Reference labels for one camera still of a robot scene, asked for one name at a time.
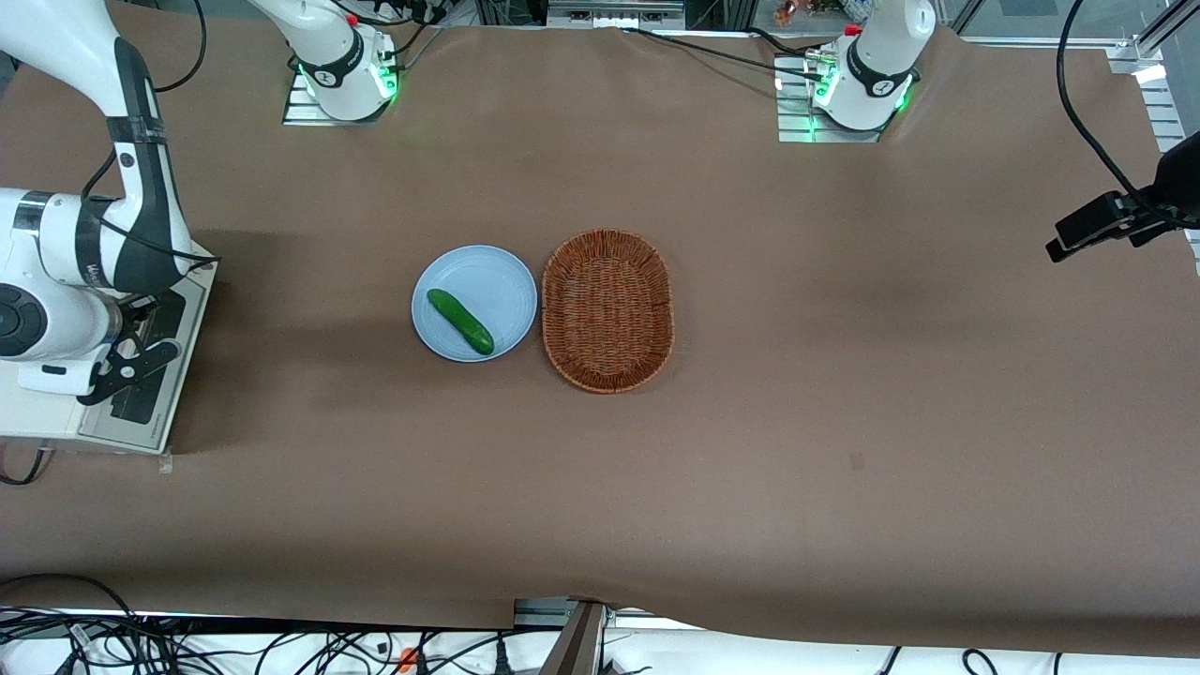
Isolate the black oven power cable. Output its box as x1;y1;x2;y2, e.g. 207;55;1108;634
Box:
0;448;55;487

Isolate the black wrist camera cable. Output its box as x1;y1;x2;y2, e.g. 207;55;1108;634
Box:
82;150;223;310
1057;0;1156;203

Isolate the brown paper table cover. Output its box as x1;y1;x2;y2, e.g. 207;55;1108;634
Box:
0;0;1200;657

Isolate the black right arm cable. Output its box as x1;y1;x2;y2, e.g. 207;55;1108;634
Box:
150;0;207;95

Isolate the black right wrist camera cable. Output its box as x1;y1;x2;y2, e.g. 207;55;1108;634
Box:
82;150;223;310

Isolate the green cucumber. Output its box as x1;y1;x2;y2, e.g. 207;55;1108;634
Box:
427;288;496;356

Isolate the white toaster oven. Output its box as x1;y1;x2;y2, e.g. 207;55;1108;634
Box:
0;258;219;456

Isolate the brown wicker basket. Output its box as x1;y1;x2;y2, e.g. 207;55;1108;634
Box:
541;229;675;395

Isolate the aluminium profile post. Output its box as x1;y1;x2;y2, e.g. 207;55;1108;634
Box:
539;600;612;675

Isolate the silver box device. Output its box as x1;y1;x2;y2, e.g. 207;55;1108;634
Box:
547;0;685;29

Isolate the light blue plate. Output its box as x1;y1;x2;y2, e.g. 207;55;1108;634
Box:
411;245;539;364

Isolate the aluminium corner bracket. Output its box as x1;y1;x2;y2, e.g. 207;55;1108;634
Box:
1106;37;1168;87

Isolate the black left wrist camera cable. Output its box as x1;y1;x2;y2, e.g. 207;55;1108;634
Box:
1057;0;1156;203

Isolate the ridged aluminium frame profile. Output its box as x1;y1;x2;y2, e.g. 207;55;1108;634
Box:
1137;78;1200;156

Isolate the black arm base cable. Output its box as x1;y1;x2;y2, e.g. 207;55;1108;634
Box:
619;26;826;83
748;26;828;62

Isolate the aluminium arm base plate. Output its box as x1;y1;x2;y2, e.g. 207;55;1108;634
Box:
283;70;395;126
776;56;887;143

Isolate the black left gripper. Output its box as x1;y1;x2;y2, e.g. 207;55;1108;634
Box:
1125;131;1200;248

